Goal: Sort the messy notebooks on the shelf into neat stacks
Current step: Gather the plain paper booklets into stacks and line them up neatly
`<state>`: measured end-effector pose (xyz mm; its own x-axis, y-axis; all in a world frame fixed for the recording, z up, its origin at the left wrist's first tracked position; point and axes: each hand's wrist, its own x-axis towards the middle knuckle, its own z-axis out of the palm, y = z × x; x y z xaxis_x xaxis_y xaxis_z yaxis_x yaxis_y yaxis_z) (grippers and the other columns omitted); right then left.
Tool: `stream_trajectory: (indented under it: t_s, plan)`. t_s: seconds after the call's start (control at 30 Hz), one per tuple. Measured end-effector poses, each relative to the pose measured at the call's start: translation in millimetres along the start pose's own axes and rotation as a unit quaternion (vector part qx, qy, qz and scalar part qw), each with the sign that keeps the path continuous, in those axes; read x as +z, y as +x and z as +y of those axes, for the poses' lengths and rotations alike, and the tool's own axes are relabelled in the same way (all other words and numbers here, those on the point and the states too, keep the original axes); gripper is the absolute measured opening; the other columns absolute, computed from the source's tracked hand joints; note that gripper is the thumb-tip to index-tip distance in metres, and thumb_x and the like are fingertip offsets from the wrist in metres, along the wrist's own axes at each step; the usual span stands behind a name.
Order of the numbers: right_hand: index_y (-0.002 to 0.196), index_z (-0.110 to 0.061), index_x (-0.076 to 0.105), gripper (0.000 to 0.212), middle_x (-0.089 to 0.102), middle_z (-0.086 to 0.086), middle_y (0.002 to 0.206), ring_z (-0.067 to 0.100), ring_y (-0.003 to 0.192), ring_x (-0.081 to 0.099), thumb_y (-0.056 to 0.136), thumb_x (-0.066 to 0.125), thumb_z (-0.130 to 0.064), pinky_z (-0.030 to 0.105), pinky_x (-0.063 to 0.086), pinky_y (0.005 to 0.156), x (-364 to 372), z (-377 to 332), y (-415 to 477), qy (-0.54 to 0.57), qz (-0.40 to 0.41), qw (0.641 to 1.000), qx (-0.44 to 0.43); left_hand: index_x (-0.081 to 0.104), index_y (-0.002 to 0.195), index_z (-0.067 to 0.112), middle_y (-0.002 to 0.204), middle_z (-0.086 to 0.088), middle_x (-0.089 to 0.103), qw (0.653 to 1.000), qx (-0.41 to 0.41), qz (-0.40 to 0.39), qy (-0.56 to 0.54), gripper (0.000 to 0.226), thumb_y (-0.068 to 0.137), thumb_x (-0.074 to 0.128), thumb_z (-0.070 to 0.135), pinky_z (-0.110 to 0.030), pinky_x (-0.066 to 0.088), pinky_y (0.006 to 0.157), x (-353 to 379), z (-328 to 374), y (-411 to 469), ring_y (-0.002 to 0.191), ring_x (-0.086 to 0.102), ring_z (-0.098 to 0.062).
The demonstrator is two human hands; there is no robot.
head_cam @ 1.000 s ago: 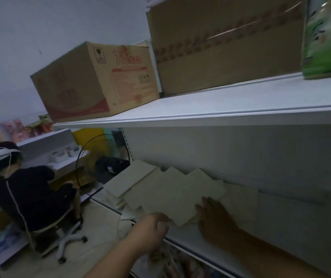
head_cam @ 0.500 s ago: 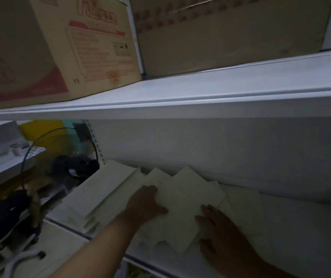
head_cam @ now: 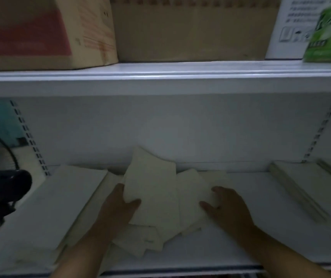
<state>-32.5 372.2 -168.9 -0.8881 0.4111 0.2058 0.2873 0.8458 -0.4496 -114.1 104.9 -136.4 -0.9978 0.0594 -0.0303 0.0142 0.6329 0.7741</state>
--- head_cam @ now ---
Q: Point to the small cream notebook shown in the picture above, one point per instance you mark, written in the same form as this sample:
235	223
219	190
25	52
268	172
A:
191	196

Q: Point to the plain brown cardboard box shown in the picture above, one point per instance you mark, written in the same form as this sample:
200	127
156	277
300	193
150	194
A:
194	31

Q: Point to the person's right hand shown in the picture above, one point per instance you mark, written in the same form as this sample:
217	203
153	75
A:
233	212

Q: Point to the person's right forearm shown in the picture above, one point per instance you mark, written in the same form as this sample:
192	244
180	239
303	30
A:
281	254

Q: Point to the white printed carton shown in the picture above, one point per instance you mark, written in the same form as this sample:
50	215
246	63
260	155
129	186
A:
290	26

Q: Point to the person's right thumb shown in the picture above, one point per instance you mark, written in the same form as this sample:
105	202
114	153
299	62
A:
209	207

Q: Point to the red-printed cardboard box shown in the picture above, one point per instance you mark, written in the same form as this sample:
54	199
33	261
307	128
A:
38	28

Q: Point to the white metal shelf board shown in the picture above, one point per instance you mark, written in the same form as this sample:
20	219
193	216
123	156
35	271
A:
165	79
255	228

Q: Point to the person's left hand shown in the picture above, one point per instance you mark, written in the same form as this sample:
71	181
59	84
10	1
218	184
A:
112	212

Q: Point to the black clip fan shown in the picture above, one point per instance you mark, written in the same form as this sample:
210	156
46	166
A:
3	186

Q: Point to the person's left thumb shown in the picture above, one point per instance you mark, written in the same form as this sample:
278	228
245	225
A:
133	206

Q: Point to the person's left forearm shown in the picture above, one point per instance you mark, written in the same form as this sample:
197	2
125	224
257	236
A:
83	254

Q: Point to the slotted white shelf upright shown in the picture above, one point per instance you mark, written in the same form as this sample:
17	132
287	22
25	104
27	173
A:
31	138
321	130

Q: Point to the thick stack of cream notebooks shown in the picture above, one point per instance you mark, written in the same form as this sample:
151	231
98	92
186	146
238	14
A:
310	188

